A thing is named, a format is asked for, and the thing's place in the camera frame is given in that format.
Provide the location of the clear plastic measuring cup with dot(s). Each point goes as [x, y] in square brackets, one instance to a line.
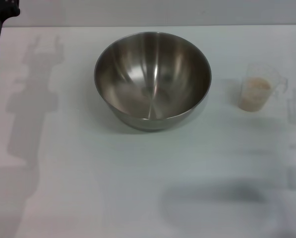
[266, 73]

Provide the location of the beige rice grains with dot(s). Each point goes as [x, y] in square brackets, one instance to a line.
[254, 96]

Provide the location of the stainless steel mixing bowl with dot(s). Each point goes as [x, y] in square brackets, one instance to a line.
[152, 81]

